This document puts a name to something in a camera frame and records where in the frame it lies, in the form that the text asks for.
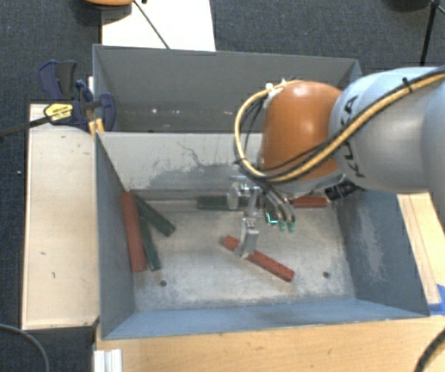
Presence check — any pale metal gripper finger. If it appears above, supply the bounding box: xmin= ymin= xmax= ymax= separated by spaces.
xmin=243 ymin=217 xmax=261 ymax=254
xmin=233 ymin=229 xmax=249 ymax=259

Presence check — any dark green flat block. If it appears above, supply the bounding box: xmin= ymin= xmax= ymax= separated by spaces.
xmin=134 ymin=195 xmax=178 ymax=238
xmin=138 ymin=215 xmax=163 ymax=272
xmin=196 ymin=195 xmax=247 ymax=210

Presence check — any red-brown flat block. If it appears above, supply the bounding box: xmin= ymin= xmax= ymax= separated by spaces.
xmin=120 ymin=191 xmax=148 ymax=274
xmin=290 ymin=196 xmax=329 ymax=209
xmin=219 ymin=235 xmax=297 ymax=284

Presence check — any grey metal bin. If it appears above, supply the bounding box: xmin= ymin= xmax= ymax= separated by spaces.
xmin=91 ymin=43 xmax=431 ymax=342

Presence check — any pale wood flat board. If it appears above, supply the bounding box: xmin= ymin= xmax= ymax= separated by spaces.
xmin=20 ymin=102 xmax=102 ymax=331

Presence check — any black cylinder on white bracket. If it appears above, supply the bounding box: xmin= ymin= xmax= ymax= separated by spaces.
xmin=324 ymin=181 xmax=365 ymax=202

